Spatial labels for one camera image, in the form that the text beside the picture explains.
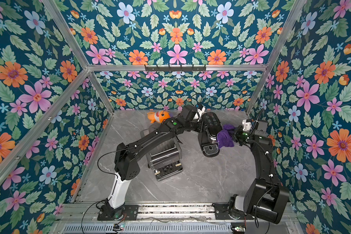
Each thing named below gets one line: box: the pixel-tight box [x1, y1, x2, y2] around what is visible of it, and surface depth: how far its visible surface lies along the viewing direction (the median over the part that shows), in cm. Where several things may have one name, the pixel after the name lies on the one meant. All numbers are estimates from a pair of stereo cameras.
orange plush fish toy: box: [147, 110, 171, 124], surface depth 109 cm
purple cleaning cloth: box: [216, 123, 236, 149], surface depth 78 cm
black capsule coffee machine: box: [197, 112, 223, 157], surface depth 87 cm
